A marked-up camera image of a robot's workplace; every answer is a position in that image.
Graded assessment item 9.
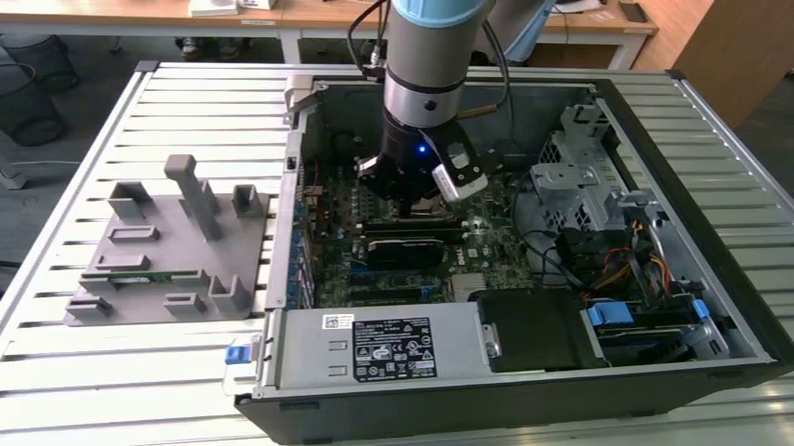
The CPU socket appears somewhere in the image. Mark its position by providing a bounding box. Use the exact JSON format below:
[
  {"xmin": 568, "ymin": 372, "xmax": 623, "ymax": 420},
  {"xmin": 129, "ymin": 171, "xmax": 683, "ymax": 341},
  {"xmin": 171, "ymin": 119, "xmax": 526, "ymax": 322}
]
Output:
[{"xmin": 396, "ymin": 185, "xmax": 455, "ymax": 222}]

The black RAM slot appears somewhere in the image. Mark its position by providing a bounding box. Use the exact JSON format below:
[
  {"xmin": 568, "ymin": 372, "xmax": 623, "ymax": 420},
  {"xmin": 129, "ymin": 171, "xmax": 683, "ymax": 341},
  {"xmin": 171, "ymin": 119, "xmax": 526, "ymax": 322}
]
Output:
[
  {"xmin": 363, "ymin": 220, "xmax": 466, "ymax": 229},
  {"xmin": 362, "ymin": 230, "xmax": 467, "ymax": 239},
  {"xmin": 362, "ymin": 236, "xmax": 467, "ymax": 244},
  {"xmin": 363, "ymin": 226, "xmax": 467, "ymax": 233}
]

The black graphics card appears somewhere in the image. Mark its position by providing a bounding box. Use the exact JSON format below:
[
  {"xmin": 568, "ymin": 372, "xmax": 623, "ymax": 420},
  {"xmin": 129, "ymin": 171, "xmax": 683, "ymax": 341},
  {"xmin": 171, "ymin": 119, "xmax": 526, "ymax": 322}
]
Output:
[{"xmin": 362, "ymin": 237, "xmax": 447, "ymax": 271}]

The green motherboard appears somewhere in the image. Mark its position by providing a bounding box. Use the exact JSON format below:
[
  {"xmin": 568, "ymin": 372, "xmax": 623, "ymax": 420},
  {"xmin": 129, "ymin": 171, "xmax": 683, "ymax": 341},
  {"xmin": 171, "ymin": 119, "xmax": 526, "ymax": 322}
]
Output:
[{"xmin": 303, "ymin": 160, "xmax": 540, "ymax": 310}]

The silver disk bay cage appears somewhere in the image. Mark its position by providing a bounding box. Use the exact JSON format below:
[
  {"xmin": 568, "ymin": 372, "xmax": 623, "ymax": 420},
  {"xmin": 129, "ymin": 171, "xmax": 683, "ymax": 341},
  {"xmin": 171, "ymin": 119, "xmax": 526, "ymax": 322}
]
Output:
[{"xmin": 527, "ymin": 102, "xmax": 629, "ymax": 233}]

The black expansion slot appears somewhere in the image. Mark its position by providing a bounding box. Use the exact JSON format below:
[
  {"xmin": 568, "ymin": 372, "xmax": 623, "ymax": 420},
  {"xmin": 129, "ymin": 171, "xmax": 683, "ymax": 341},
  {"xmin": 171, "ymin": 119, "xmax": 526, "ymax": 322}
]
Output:
[{"xmin": 350, "ymin": 286, "xmax": 424, "ymax": 302}]

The silver chipset heatsink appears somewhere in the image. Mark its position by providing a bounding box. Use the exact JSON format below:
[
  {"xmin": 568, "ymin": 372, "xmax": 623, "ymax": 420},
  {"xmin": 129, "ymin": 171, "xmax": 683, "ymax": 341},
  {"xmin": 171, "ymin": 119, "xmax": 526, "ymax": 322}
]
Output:
[{"xmin": 450, "ymin": 273, "xmax": 492, "ymax": 298}]

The grey parts rack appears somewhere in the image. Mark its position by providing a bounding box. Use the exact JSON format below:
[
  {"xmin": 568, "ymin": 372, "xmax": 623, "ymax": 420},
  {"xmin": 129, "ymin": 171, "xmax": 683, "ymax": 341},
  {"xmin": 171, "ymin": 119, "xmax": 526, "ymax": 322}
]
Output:
[{"xmin": 63, "ymin": 152, "xmax": 274, "ymax": 329}]

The silver power supply unit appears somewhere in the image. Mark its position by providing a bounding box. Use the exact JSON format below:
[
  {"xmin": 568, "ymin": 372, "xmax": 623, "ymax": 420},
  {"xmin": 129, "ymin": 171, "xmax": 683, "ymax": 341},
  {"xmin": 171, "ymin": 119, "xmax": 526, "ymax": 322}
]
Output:
[{"xmin": 272, "ymin": 308, "xmax": 491, "ymax": 389}]

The green RAM stick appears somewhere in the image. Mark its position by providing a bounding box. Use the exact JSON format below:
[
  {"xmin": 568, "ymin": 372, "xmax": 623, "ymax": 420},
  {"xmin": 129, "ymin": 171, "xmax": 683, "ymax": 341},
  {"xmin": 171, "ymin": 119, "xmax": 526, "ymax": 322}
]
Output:
[{"xmin": 79, "ymin": 269, "xmax": 203, "ymax": 285}]

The blue disk carrier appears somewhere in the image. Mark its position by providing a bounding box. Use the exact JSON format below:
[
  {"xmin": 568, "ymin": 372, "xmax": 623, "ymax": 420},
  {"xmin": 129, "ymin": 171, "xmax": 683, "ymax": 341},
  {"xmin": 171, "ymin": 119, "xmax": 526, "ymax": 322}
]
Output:
[{"xmin": 584, "ymin": 300, "xmax": 635, "ymax": 333}]

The black open PC case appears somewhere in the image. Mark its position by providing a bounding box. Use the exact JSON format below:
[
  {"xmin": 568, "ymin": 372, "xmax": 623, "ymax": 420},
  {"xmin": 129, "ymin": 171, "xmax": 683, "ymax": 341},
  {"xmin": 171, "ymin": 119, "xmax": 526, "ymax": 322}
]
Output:
[{"xmin": 220, "ymin": 72, "xmax": 794, "ymax": 446}]

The wooden cabinet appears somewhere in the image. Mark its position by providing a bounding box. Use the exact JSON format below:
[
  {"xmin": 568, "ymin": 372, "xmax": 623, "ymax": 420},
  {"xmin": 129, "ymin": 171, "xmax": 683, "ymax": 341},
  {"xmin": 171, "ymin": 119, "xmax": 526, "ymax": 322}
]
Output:
[{"xmin": 631, "ymin": 0, "xmax": 794, "ymax": 131}]

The black mesh bin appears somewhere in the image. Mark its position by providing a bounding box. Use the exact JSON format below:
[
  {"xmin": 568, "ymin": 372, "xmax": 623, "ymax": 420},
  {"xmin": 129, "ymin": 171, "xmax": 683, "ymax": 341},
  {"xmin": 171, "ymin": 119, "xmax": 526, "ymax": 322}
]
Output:
[
  {"xmin": 0, "ymin": 33, "xmax": 80, "ymax": 93},
  {"xmin": 0, "ymin": 62, "xmax": 68, "ymax": 148}
]

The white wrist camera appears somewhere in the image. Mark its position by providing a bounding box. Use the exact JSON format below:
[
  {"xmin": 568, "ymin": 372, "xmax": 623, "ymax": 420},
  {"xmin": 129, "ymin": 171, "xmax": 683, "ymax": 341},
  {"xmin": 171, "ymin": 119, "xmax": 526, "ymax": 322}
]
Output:
[{"xmin": 432, "ymin": 141, "xmax": 491, "ymax": 203}]

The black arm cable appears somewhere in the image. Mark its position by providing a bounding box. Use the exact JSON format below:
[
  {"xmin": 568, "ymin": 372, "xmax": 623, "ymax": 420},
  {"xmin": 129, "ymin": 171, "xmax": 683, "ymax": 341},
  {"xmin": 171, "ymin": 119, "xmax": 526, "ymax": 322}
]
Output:
[
  {"xmin": 344, "ymin": 0, "xmax": 394, "ymax": 78},
  {"xmin": 480, "ymin": 18, "xmax": 520, "ymax": 157}
]

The multicolour power wire harness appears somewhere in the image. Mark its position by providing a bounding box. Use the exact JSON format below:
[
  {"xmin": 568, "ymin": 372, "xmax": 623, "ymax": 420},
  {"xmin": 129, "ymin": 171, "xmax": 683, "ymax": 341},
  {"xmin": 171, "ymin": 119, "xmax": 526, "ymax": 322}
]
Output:
[{"xmin": 579, "ymin": 217, "xmax": 679, "ymax": 306}]

